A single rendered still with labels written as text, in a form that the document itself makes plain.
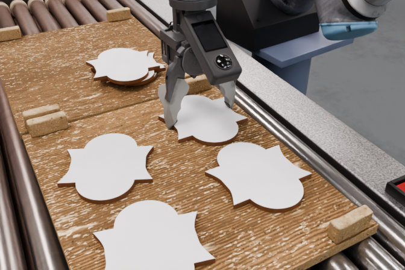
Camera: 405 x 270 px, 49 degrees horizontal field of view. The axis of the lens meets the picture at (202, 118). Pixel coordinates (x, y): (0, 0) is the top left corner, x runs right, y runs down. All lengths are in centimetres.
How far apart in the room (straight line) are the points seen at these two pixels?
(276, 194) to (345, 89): 230
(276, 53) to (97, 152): 61
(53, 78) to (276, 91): 44
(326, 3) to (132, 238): 69
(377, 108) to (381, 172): 202
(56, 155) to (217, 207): 26
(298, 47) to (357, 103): 158
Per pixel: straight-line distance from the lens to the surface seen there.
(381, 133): 251
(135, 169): 63
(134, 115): 76
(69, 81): 89
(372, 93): 287
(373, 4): 99
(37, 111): 76
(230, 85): 73
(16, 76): 95
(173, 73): 66
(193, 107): 75
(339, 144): 75
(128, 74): 84
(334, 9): 101
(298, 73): 125
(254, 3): 115
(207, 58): 61
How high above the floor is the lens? 134
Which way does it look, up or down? 33 degrees down
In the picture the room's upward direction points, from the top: straight up
